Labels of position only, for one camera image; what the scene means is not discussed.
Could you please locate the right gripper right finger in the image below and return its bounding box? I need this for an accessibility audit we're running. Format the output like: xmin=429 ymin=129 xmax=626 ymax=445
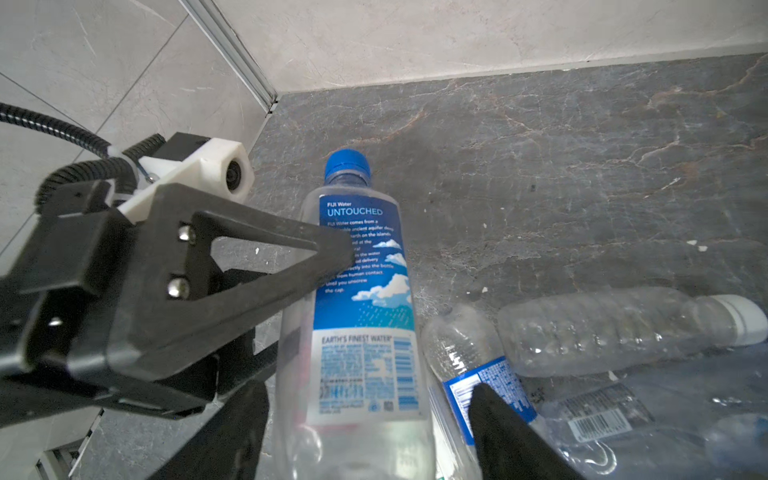
xmin=468 ymin=383 xmax=583 ymax=480

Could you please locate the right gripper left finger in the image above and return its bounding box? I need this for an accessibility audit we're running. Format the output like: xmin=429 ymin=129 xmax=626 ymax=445
xmin=151 ymin=380 xmax=269 ymax=480

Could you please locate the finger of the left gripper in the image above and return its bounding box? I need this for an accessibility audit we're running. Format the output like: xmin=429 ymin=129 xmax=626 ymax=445
xmin=66 ymin=184 xmax=354 ymax=384

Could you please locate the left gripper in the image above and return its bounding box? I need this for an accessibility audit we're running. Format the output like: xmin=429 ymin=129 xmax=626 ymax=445
xmin=1 ymin=180 xmax=264 ymax=426

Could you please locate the clear bottle blue cap front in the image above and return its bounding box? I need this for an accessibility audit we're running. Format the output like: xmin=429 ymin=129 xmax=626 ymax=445
xmin=272 ymin=149 xmax=436 ymax=479

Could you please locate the clear bottle white cap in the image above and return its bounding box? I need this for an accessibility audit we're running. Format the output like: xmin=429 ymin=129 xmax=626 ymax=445
xmin=497 ymin=287 xmax=767 ymax=378

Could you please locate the small blue label bottle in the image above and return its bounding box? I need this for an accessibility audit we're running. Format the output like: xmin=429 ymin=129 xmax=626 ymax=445
xmin=420 ymin=304 xmax=545 ymax=479

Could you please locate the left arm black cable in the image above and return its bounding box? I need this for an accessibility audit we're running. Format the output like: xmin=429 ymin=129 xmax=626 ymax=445
xmin=0 ymin=101 xmax=167 ymax=211

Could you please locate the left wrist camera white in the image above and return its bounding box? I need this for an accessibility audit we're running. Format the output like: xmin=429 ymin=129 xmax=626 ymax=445
xmin=118 ymin=132 xmax=255 ymax=223

